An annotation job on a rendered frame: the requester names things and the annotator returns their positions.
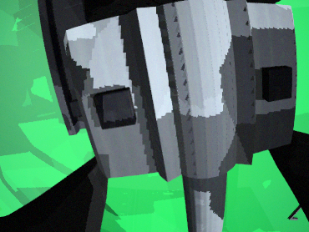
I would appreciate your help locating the silver allen key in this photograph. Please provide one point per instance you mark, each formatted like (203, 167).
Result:
(296, 211)

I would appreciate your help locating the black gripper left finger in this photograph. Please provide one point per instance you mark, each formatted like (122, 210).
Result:
(76, 204)

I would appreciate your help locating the silver metal shaft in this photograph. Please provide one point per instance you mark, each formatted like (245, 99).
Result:
(205, 203)

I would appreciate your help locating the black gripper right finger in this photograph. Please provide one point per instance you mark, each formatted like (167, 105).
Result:
(293, 162)

